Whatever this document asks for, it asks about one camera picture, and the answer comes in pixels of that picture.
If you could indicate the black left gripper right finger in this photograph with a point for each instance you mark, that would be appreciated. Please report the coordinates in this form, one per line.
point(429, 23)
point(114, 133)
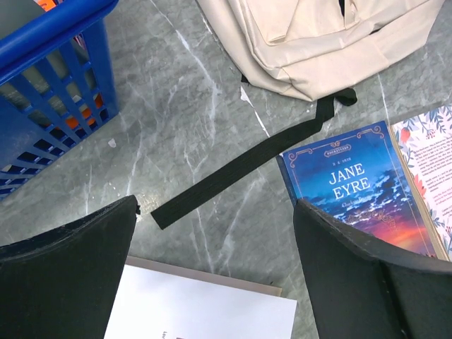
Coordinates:
point(362, 287)

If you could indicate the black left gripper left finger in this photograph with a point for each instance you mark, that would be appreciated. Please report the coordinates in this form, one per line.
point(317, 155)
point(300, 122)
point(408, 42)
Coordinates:
point(62, 283)

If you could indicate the cream canvas backpack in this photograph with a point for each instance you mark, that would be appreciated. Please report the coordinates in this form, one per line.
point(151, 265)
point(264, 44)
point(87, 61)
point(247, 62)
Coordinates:
point(316, 51)

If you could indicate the white book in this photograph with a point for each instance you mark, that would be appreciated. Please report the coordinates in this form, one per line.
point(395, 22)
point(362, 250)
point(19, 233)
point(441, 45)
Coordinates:
point(157, 300)

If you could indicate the blue Jane Eyre book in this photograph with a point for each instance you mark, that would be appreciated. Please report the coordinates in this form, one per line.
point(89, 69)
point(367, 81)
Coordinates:
point(357, 178)

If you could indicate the floral cover book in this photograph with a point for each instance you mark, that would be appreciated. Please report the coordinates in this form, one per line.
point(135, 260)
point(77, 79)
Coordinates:
point(424, 146)

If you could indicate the blue plastic basket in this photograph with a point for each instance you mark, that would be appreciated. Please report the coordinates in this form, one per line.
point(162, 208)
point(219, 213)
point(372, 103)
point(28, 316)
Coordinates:
point(57, 83)

